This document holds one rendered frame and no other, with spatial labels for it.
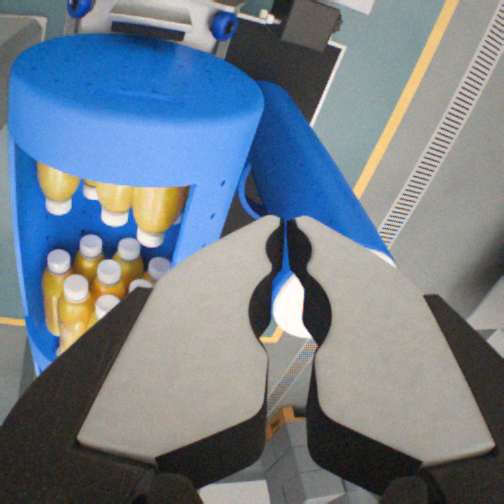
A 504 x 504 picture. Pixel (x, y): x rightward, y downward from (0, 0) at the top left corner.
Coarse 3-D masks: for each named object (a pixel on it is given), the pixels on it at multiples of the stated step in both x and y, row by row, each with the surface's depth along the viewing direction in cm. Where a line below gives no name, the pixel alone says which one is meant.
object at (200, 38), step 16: (96, 0) 47; (112, 0) 48; (144, 0) 49; (160, 0) 49; (176, 0) 50; (192, 0) 49; (208, 0) 49; (224, 0) 53; (240, 0) 58; (96, 16) 49; (192, 16) 52; (208, 16) 52; (64, 32) 55; (80, 32) 50; (96, 32) 50; (112, 32) 51; (192, 32) 54; (208, 32) 54; (208, 48) 56
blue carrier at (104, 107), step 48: (48, 48) 38; (96, 48) 41; (144, 48) 45; (192, 48) 51; (48, 96) 30; (96, 96) 32; (144, 96) 35; (192, 96) 37; (240, 96) 41; (48, 144) 32; (96, 144) 31; (144, 144) 32; (192, 144) 34; (240, 144) 39; (192, 192) 39; (48, 240) 63; (192, 240) 44; (48, 336) 77
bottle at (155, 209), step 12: (144, 192) 49; (156, 192) 48; (168, 192) 48; (180, 192) 50; (132, 204) 52; (144, 204) 50; (156, 204) 49; (168, 204) 50; (180, 204) 52; (144, 216) 51; (156, 216) 50; (168, 216) 51; (144, 228) 53; (156, 228) 52; (168, 228) 54
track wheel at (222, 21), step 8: (216, 16) 49; (224, 16) 48; (232, 16) 49; (216, 24) 49; (224, 24) 49; (232, 24) 51; (216, 32) 50; (224, 32) 50; (232, 32) 52; (224, 40) 51
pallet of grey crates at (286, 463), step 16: (288, 416) 355; (272, 432) 373; (288, 432) 344; (304, 432) 348; (272, 448) 370; (288, 448) 339; (304, 448) 335; (272, 464) 366; (288, 464) 335; (304, 464) 323; (272, 480) 361; (288, 480) 331; (304, 480) 310; (320, 480) 314; (336, 480) 317; (272, 496) 355; (288, 496) 324; (304, 496) 301; (320, 496) 302; (336, 496) 314; (352, 496) 308
